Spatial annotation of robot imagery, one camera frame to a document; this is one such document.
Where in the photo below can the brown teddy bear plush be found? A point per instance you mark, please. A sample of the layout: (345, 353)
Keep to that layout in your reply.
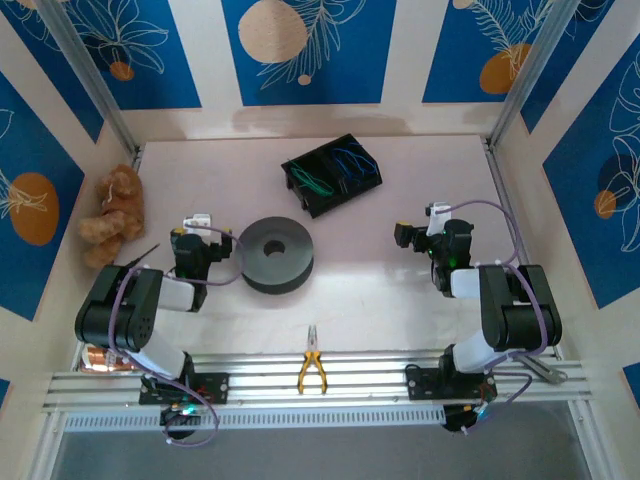
(117, 215)

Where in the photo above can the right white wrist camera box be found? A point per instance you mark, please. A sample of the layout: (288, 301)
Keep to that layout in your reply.
(437, 215)

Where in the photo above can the aluminium side rail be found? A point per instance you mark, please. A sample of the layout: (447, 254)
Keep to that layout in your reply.
(510, 210)
(137, 159)

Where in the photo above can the aluminium frame post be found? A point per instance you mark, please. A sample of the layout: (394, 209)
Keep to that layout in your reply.
(90, 75)
(530, 75)

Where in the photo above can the black two-compartment bin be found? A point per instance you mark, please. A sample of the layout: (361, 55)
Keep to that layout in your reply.
(320, 200)

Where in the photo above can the aluminium mounting rail beam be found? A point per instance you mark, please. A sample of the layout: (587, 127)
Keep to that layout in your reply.
(360, 380)

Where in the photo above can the black thin pointed tool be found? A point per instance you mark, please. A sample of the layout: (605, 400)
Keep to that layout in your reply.
(142, 255)

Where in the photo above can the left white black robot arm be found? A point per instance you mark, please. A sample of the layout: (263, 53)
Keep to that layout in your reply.
(130, 320)

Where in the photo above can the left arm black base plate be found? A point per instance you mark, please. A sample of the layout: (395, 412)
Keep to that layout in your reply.
(220, 387)

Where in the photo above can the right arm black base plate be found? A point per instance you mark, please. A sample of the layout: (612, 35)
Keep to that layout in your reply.
(417, 382)

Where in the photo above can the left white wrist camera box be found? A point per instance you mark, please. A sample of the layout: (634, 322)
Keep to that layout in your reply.
(199, 221)

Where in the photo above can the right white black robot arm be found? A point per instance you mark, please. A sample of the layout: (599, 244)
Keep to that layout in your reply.
(520, 310)

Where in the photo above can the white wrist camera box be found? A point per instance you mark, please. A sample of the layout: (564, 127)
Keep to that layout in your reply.
(199, 221)
(437, 215)

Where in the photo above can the black controller box with LED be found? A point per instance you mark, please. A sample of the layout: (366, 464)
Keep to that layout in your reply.
(457, 417)
(177, 417)

